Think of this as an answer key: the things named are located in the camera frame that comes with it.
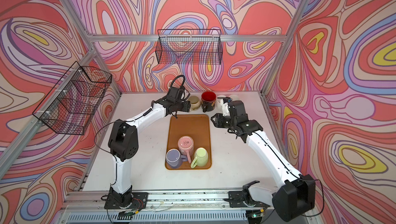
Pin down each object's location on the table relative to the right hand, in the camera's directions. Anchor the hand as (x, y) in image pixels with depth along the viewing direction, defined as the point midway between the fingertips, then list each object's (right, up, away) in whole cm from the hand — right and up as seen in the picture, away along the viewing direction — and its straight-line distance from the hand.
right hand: (215, 122), depth 79 cm
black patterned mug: (-2, +12, +23) cm, 26 cm away
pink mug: (-15, -13, 0) cm, 20 cm away
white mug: (+5, +12, +23) cm, 26 cm away
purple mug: (-21, -19, 0) cm, 29 cm away
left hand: (-15, +11, +16) cm, 24 cm away
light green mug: (-7, -18, -1) cm, 19 cm away
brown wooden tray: (-10, -5, +21) cm, 23 cm away
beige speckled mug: (-11, +11, +23) cm, 28 cm away
